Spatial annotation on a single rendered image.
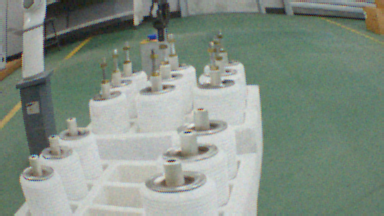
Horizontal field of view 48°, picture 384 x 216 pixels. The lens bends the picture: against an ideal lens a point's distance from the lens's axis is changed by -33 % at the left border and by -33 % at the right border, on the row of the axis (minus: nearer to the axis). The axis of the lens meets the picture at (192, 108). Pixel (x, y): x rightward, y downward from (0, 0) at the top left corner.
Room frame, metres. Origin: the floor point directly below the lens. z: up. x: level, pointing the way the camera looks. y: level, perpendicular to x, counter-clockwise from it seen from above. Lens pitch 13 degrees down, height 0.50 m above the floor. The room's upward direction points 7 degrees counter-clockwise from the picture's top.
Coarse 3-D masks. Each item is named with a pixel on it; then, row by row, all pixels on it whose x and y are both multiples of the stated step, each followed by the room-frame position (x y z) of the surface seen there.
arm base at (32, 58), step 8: (32, 32) 1.51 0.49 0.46; (40, 32) 1.53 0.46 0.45; (24, 40) 1.52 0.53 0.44; (32, 40) 1.51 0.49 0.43; (40, 40) 1.53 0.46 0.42; (24, 48) 1.52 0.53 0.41; (32, 48) 1.51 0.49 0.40; (40, 48) 1.53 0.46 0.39; (24, 56) 1.52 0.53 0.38; (32, 56) 1.51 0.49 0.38; (40, 56) 1.53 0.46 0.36; (24, 64) 1.52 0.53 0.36; (32, 64) 1.51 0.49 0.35; (40, 64) 1.53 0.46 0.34; (24, 72) 1.52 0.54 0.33; (32, 72) 1.51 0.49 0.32; (40, 72) 1.53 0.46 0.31; (24, 80) 1.52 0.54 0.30
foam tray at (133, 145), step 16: (256, 96) 1.39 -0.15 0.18; (192, 112) 1.31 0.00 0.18; (256, 112) 1.24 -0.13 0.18; (240, 128) 1.14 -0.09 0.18; (256, 128) 1.14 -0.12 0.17; (112, 144) 1.17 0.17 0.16; (128, 144) 1.17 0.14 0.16; (144, 144) 1.16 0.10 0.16; (160, 144) 1.16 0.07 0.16; (240, 144) 1.14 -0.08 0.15; (256, 144) 1.13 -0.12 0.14; (144, 160) 1.17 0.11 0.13
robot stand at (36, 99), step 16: (32, 80) 1.48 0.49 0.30; (48, 80) 1.56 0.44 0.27; (32, 96) 1.49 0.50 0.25; (48, 96) 1.54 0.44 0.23; (32, 112) 1.49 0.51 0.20; (48, 112) 1.51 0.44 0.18; (32, 128) 1.49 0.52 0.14; (48, 128) 1.50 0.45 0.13; (32, 144) 1.49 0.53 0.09; (48, 144) 1.49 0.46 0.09
